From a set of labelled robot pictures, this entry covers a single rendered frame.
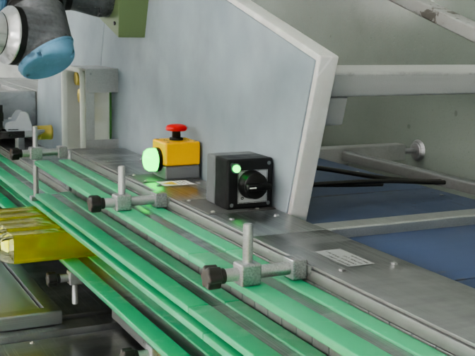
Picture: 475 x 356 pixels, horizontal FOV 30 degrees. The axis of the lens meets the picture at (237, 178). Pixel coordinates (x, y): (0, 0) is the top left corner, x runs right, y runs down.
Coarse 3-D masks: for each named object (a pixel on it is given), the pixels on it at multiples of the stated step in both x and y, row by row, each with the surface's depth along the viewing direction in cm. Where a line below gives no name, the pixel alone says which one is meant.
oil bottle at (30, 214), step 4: (20, 212) 194; (24, 212) 194; (28, 212) 194; (32, 212) 194; (36, 212) 194; (40, 212) 194; (0, 216) 189; (4, 216) 189; (8, 216) 189; (12, 216) 189; (16, 216) 190; (20, 216) 190; (24, 216) 190; (28, 216) 190; (32, 216) 190; (36, 216) 191; (40, 216) 191; (44, 216) 191
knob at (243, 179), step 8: (248, 176) 136; (256, 176) 136; (240, 184) 137; (248, 184) 135; (256, 184) 135; (264, 184) 136; (240, 192) 137; (248, 192) 136; (256, 192) 137; (264, 192) 137
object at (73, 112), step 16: (64, 80) 218; (80, 80) 204; (64, 96) 219; (80, 96) 204; (64, 112) 219; (80, 112) 205; (64, 128) 220; (80, 128) 206; (64, 144) 221; (80, 144) 222
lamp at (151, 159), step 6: (144, 150) 165; (150, 150) 164; (156, 150) 164; (144, 156) 164; (150, 156) 163; (156, 156) 163; (162, 156) 164; (144, 162) 164; (150, 162) 163; (156, 162) 163; (162, 162) 164; (150, 168) 164; (156, 168) 164
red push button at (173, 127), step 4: (172, 124) 165; (176, 124) 165; (180, 124) 166; (168, 128) 165; (172, 128) 164; (176, 128) 164; (180, 128) 164; (184, 128) 165; (172, 132) 166; (176, 132) 166; (172, 136) 166; (176, 136) 166
